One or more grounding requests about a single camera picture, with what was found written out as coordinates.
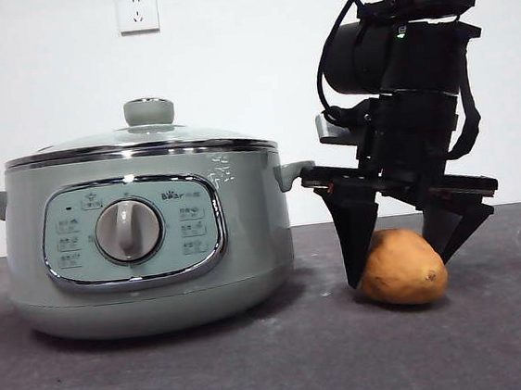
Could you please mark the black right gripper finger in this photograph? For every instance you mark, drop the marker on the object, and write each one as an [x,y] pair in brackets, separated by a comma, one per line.
[455,226]
[353,236]

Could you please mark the brown potato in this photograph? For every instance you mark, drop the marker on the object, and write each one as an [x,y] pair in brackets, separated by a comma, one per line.
[404,273]

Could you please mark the glass lid with green knob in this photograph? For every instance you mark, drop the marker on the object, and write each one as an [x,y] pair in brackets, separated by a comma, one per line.
[149,111]

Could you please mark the pale green electric cooking pot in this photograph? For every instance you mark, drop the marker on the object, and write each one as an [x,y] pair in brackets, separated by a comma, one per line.
[246,234]

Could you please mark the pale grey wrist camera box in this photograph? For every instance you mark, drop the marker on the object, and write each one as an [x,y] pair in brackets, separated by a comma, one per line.
[328,127]

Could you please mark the white wall socket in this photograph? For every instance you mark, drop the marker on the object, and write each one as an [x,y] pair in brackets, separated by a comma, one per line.
[138,12]

